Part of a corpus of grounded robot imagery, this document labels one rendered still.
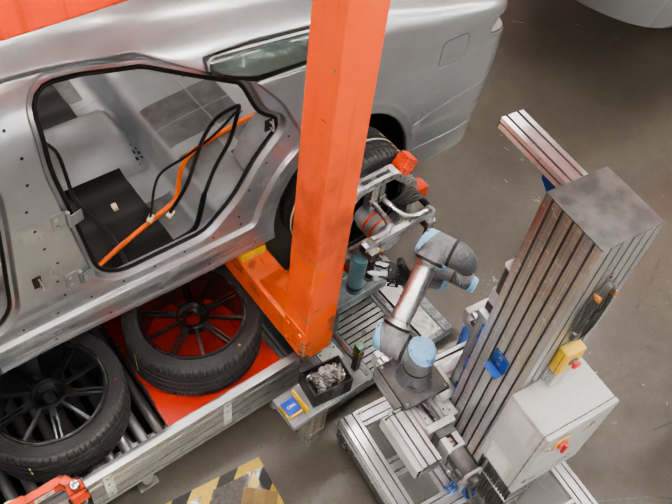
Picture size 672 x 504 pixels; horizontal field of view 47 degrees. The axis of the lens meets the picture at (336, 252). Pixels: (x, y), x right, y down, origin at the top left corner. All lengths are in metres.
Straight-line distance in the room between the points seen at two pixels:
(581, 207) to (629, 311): 2.60
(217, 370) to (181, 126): 1.17
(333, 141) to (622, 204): 0.89
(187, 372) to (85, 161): 1.12
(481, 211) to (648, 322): 1.19
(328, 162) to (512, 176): 2.90
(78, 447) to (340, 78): 1.96
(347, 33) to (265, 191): 1.35
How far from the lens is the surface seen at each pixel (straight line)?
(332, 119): 2.44
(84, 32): 2.77
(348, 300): 4.23
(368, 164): 3.51
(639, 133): 6.04
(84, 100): 4.37
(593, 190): 2.42
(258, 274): 3.66
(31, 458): 3.52
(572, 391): 2.95
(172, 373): 3.62
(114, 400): 3.56
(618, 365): 4.66
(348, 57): 2.30
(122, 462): 3.56
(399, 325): 3.10
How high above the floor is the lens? 3.64
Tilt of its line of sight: 52 degrees down
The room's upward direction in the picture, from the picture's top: 9 degrees clockwise
